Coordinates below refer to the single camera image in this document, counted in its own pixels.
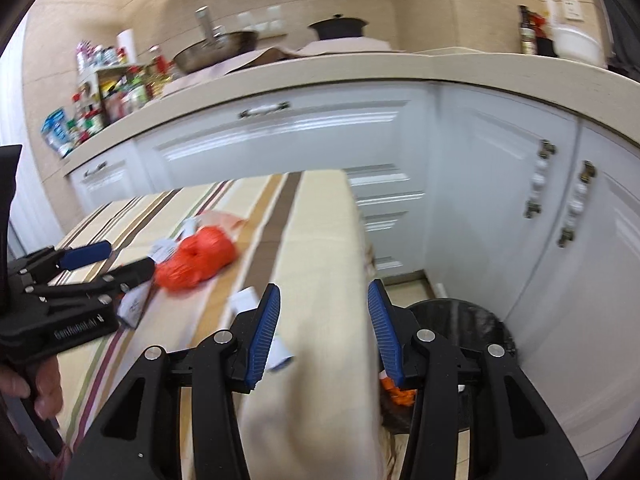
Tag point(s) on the cluster of condiment bottles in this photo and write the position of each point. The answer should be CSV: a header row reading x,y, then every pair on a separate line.
x,y
125,95

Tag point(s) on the small white tube wrapper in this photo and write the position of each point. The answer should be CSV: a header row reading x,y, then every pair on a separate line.
x,y
189,227

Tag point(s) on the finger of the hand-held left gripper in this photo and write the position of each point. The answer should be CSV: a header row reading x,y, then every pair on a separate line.
x,y
135,272
85,255

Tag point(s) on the white lidded container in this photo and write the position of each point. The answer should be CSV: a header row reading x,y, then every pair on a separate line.
x,y
577,45

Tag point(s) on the blue snack packets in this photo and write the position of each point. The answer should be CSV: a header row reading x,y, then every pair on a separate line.
x,y
57,132

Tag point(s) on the wide white drawer front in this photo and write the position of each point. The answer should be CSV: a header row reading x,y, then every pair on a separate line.
x,y
300,130

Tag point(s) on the red packets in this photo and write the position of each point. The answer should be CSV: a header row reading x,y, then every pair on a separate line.
x,y
542,35

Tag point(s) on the steel wok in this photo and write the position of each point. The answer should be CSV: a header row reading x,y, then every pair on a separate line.
x,y
215,55

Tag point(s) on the beige stove cover cloth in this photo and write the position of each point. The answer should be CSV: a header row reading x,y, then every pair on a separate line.
x,y
235,65
350,46

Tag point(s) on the person's left hand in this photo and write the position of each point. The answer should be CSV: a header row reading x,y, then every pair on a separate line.
x,y
47,385

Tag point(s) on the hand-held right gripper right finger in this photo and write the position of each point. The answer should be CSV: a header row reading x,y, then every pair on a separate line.
x,y
387,340

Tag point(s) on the paper towel roll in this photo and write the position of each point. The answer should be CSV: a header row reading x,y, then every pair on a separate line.
x,y
126,47

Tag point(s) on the large white cabinet door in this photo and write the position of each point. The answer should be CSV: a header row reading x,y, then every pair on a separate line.
x,y
600,285

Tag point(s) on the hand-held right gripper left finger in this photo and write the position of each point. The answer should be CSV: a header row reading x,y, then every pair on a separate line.
x,y
262,340

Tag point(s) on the pink plastic wrapper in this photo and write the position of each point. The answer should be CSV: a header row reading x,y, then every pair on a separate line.
x,y
222,220

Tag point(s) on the dark cloth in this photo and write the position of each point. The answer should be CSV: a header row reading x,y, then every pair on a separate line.
x,y
625,35

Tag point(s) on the orange plastic bag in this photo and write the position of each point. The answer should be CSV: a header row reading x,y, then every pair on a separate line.
x,y
395,394

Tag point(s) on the striped tablecloth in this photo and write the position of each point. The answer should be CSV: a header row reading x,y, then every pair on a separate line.
x,y
320,240

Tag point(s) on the black trash bin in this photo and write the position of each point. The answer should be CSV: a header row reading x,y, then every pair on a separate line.
x,y
450,315

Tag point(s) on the white lower drawers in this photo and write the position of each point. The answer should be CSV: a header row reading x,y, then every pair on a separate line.
x,y
390,200

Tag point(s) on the white green-printed wrapper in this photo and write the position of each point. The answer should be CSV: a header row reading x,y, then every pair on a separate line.
x,y
280,355

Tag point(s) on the white power outlet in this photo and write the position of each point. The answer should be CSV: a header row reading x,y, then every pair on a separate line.
x,y
570,9

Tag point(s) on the white packet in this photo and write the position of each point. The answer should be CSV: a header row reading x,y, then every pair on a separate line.
x,y
550,10

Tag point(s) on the white corner cabinet door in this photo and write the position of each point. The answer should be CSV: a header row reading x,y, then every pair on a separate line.
x,y
480,185

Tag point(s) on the dark oil bottle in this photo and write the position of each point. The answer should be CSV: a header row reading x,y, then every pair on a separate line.
x,y
526,35

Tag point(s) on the small white cabinet door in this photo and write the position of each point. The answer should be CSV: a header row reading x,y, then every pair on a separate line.
x,y
110,190

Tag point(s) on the black lidded pot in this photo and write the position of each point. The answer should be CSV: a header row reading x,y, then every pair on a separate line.
x,y
337,29

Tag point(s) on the white wall hook rack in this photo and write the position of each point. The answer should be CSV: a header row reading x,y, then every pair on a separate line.
x,y
260,19

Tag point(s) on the white printed paper slip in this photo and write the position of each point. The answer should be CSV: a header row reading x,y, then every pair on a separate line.
x,y
162,250

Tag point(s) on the red plastic bag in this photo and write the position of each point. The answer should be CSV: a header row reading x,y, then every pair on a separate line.
x,y
200,260

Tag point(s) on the white paper wrapper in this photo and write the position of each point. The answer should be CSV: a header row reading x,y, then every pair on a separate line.
x,y
132,310

